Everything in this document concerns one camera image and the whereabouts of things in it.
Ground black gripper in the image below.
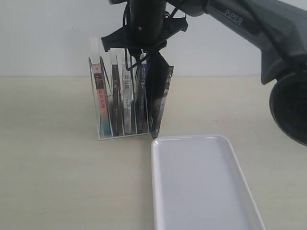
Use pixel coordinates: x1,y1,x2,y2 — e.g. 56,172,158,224
101,0,188,56

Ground dark brown thin book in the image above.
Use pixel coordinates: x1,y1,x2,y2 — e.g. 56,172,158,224
111,51,121,136

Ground black grey cover book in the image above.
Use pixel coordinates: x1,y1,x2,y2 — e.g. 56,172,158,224
146,52,174,139

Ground white rectangular tray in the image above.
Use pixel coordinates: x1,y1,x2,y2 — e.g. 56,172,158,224
151,135,265,230

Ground white wire book rack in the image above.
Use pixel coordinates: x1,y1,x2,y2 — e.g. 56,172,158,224
88,49,150,140

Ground grey white book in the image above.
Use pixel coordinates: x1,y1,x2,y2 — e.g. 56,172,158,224
122,52,132,135

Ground blue moon cover book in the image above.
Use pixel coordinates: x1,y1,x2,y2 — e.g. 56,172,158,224
135,54,147,134

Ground pink and teal book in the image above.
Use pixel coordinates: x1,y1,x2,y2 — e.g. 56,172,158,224
90,36,111,136

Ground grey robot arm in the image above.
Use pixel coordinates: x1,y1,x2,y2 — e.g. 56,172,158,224
101,0,307,145

